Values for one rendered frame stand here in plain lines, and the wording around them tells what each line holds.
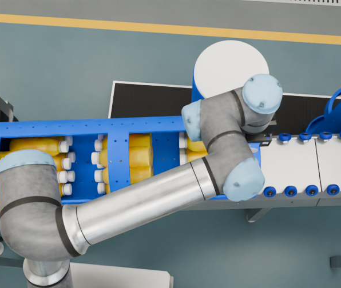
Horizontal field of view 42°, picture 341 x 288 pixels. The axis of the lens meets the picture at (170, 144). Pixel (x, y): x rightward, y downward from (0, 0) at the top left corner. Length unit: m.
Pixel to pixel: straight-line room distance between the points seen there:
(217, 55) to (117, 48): 1.31
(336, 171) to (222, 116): 0.98
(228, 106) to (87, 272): 0.77
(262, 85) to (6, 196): 0.52
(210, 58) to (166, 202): 1.01
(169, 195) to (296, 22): 2.42
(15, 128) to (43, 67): 1.49
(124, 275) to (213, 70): 0.80
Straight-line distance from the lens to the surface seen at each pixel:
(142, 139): 1.49
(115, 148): 1.39
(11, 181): 0.89
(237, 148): 0.80
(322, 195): 1.73
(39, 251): 0.83
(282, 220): 2.64
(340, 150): 1.79
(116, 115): 2.59
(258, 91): 0.86
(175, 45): 2.92
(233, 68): 1.70
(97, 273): 1.43
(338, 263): 2.56
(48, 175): 0.91
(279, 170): 1.71
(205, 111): 0.85
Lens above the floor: 2.55
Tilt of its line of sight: 73 degrees down
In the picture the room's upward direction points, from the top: 5 degrees counter-clockwise
